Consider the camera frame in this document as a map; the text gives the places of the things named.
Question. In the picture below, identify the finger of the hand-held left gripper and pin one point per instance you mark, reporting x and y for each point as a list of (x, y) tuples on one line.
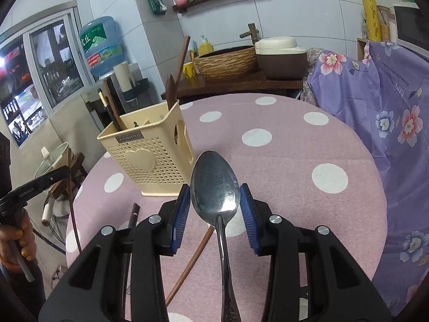
[(53, 176)]

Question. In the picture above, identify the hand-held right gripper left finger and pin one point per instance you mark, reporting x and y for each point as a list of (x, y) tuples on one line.
[(181, 214)]

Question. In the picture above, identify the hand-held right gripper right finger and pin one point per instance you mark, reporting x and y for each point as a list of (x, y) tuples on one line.
[(250, 218)]

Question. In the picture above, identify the steel spoon with oval bowl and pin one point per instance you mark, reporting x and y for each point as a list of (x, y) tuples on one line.
[(214, 181)]

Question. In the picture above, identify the cream plastic cutlery holder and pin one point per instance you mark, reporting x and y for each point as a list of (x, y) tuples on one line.
[(147, 161)]

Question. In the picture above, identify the brown wooden spoon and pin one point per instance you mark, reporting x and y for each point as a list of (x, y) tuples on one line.
[(171, 90)]

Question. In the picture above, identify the person's left forearm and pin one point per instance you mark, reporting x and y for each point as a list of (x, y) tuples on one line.
[(23, 288)]

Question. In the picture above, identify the person's left hand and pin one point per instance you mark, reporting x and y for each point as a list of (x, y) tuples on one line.
[(16, 238)]

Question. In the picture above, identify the cream pot with glass lid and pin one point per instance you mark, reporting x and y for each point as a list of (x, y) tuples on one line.
[(50, 161)]

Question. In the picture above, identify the dark wooden chair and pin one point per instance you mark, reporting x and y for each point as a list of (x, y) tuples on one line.
[(78, 171)]

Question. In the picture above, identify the pink polka-dot tablecloth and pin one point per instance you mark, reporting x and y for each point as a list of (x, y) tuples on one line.
[(285, 174)]

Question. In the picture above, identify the sliding window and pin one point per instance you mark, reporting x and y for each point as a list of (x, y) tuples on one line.
[(50, 73)]

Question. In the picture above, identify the water dispenser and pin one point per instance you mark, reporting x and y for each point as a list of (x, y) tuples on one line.
[(117, 90)]

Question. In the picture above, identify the blue cup holder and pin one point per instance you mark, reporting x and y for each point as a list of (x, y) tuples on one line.
[(137, 90)]

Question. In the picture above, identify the stack of paper cups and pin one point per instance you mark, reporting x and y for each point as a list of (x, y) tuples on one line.
[(124, 77)]

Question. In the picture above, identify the dark wooden counter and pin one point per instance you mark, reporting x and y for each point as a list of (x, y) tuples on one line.
[(234, 85)]

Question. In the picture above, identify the blue water jug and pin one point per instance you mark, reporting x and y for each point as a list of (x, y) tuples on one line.
[(99, 45)]

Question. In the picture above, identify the woven basket basin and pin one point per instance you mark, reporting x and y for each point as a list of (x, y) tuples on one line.
[(228, 62)]

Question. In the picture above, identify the brown and cream rice cooker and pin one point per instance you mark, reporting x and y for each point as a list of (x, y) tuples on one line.
[(281, 62)]

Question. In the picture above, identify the yellow soap bottle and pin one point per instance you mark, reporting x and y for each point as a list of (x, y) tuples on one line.
[(205, 46)]

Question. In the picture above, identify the purple floral cloth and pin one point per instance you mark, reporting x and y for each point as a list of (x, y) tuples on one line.
[(395, 124)]

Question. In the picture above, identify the bronze faucet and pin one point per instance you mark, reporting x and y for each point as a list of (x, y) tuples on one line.
[(252, 33)]

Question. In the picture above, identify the pink bowl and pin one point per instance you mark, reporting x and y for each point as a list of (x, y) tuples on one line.
[(181, 1)]

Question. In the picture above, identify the yellow roll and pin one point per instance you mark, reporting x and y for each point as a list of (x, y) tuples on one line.
[(370, 13)]

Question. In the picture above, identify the white microwave oven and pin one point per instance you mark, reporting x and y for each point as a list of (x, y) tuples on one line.
[(412, 23)]

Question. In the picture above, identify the green packet on wall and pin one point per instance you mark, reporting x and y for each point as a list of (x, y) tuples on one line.
[(156, 2)]

